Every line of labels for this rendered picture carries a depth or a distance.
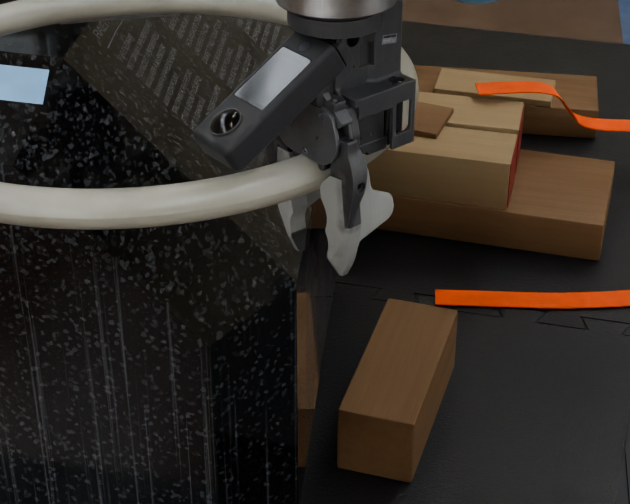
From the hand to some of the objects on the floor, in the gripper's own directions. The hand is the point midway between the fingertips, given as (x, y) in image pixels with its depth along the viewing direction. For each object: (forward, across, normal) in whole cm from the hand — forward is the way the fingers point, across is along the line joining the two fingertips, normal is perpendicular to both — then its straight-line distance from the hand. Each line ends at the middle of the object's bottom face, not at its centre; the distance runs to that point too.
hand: (313, 250), depth 115 cm
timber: (+84, +60, -70) cm, 125 cm away
